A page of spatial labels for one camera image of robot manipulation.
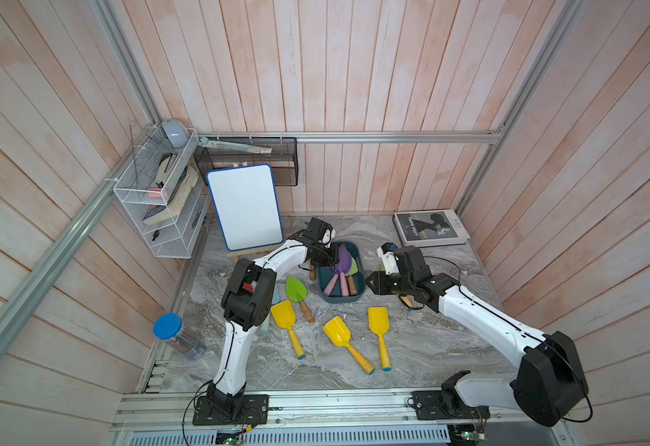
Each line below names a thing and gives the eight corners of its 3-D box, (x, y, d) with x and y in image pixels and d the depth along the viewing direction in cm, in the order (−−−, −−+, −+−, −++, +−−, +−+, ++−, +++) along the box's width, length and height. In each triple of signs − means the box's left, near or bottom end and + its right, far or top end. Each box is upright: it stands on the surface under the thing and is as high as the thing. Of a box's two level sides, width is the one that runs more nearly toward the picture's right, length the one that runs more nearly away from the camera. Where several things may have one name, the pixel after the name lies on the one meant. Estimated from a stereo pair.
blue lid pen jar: (180, 360, 84) (148, 337, 68) (186, 339, 88) (158, 312, 72) (204, 360, 84) (177, 337, 68) (209, 339, 88) (186, 312, 72)
